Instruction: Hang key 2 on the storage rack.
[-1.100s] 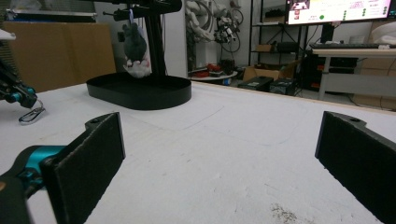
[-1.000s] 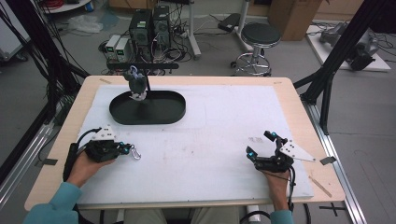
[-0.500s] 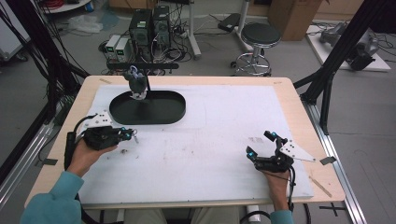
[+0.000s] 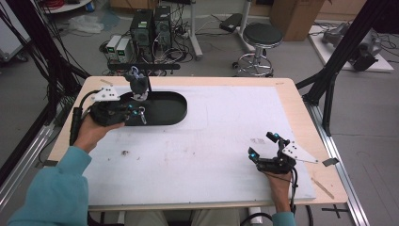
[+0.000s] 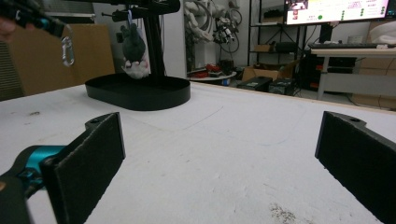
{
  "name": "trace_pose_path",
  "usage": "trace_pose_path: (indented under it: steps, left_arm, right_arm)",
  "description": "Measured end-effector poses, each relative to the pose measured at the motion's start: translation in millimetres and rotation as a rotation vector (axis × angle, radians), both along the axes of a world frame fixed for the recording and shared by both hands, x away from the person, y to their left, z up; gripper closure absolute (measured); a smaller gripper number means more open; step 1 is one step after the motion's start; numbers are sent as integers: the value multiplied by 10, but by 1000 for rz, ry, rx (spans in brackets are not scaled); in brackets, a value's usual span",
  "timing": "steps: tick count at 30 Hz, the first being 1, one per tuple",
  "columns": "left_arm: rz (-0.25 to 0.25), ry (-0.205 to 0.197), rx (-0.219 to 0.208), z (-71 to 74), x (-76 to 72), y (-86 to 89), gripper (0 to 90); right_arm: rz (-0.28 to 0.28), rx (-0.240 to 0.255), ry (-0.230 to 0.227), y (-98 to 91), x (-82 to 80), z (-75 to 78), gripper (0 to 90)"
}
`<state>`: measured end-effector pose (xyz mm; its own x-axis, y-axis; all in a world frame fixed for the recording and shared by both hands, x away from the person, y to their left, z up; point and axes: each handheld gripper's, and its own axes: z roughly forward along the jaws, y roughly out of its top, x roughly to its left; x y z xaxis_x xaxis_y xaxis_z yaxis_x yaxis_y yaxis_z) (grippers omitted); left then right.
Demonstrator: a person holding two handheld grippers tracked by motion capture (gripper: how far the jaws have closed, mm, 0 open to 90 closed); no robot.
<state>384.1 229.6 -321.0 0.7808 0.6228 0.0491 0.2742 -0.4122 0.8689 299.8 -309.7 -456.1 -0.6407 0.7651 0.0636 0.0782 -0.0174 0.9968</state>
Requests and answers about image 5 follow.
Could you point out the slim black computer tower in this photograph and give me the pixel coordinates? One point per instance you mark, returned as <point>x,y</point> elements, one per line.
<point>281,86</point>

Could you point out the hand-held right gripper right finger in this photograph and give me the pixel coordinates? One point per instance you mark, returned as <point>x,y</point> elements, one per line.
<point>358,161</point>

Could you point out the round white table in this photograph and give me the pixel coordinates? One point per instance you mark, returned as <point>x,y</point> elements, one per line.
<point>213,76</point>

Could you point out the black keyboard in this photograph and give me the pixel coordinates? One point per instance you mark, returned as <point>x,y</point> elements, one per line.
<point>342,45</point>

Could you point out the white robot arms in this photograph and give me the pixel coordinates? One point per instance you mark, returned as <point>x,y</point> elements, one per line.
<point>199,21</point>

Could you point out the small open cardboard box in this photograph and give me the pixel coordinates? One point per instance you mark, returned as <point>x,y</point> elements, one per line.
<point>260,74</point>

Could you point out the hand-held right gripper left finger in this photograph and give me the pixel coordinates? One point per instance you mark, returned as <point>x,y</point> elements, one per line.
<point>90,161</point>

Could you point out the white desk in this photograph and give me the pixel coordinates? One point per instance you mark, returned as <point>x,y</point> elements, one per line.
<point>355,68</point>

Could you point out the black metal shelf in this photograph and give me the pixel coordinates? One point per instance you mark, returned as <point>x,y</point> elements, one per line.
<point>271,37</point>

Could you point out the black stand with oval tray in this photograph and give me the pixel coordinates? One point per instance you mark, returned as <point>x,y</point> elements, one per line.
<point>140,91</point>

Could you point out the wide cardboard box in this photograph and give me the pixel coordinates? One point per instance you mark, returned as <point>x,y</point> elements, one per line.
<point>49,59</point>

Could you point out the white table mat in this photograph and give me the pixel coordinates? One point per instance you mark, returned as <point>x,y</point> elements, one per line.
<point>218,161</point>

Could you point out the white rounded object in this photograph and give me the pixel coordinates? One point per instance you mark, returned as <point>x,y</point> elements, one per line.
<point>384,32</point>

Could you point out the large black computer tower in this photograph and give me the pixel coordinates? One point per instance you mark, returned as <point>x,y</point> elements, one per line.
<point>253,84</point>

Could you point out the computer monitor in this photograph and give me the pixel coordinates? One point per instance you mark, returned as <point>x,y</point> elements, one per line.
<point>336,11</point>

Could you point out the grey slatted panel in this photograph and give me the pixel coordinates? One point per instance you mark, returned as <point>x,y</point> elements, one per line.
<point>9,71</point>

